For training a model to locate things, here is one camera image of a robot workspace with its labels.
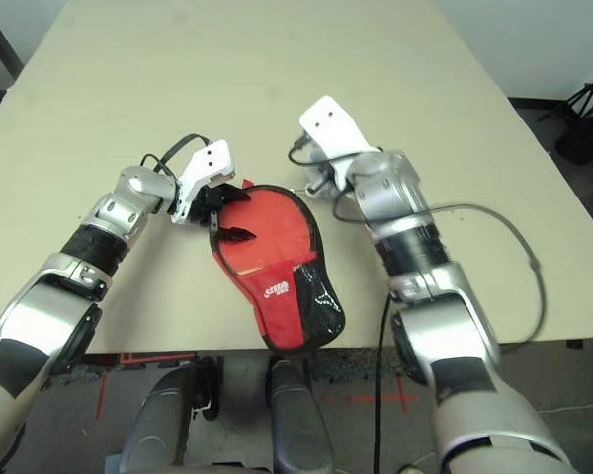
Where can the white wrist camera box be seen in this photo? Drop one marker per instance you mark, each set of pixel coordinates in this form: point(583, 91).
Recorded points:
point(331, 128)
point(207, 163)

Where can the red floor tape outline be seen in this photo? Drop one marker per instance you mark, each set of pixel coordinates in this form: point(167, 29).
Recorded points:
point(158, 358)

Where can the silver robot leg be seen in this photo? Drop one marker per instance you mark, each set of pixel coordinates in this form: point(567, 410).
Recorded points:
point(163, 424)
point(296, 424)

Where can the silver left robot leg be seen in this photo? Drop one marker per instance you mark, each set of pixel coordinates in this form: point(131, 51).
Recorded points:
point(163, 424)

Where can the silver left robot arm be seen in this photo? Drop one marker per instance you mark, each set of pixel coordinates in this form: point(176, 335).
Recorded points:
point(44, 306)

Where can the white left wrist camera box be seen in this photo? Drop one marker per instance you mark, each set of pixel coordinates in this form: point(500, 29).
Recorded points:
point(207, 163)

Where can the silver right robot leg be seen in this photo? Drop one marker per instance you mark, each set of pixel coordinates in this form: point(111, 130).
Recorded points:
point(296, 424)

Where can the red floor tape strip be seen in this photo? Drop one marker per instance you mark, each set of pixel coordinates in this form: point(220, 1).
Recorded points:
point(101, 395)

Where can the black bag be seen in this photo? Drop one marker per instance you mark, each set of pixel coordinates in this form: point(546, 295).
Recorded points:
point(578, 140)

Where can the black metal frame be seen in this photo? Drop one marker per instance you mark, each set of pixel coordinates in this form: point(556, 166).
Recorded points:
point(0, 44)

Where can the red black paddle case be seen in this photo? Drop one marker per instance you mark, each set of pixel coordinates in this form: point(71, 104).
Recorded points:
point(277, 321)

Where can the black tripod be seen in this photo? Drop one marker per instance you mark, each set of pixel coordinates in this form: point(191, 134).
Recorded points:
point(583, 94)

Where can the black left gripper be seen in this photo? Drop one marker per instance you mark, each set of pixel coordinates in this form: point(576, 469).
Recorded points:
point(205, 207)

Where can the red floor tape cross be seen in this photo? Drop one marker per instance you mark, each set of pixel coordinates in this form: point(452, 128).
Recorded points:
point(402, 395)

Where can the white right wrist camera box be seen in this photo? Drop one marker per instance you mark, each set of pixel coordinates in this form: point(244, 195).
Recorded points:
point(331, 128)

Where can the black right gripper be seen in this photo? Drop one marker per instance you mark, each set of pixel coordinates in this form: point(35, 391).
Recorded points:
point(336, 179)

